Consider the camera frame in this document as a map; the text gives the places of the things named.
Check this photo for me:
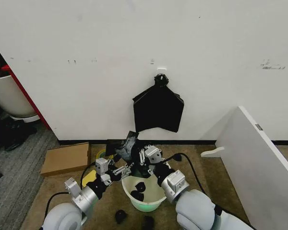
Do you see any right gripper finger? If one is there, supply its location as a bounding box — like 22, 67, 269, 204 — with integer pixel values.
137, 144, 155, 159
137, 157, 154, 178

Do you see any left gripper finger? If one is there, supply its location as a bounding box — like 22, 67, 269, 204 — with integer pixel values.
111, 162, 135, 174
120, 171, 135, 181

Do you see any black plastic garbage bag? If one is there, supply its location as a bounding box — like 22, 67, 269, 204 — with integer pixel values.
105, 130, 156, 179

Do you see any white plastic trash bin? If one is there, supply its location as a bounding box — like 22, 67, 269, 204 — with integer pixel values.
121, 162, 172, 213

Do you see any black hanging bag bundle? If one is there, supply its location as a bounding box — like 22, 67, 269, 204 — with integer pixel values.
132, 74, 185, 134

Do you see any flat yellow pad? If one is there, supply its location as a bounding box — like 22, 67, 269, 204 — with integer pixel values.
83, 170, 98, 187

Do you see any yellow tape roll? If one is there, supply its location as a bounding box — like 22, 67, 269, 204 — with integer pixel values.
96, 149, 108, 161

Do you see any flat brown cardboard box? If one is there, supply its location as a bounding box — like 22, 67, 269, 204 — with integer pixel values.
40, 142, 91, 177

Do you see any white robot torso shell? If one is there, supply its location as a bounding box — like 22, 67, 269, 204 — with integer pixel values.
215, 207, 254, 230

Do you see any large white board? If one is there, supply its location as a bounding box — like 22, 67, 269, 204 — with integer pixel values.
215, 106, 288, 230

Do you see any black clutter pile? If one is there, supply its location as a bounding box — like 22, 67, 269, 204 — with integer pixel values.
0, 95, 38, 156

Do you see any large white round tub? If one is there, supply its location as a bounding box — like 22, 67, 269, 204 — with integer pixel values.
0, 74, 41, 124

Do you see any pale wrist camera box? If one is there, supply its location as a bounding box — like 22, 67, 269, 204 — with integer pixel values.
144, 147, 163, 165
95, 158, 111, 175

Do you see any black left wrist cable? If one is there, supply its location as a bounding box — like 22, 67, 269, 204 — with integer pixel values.
80, 165, 96, 190

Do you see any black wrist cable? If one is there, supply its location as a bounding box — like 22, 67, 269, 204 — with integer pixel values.
80, 165, 96, 190
162, 152, 208, 195

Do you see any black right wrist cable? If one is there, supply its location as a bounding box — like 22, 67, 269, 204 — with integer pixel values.
162, 152, 208, 195

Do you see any black left shoulder cable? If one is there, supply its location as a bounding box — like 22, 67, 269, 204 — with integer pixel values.
45, 191, 72, 216

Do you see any white curved bracket piece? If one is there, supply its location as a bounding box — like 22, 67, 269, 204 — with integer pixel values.
201, 146, 225, 158

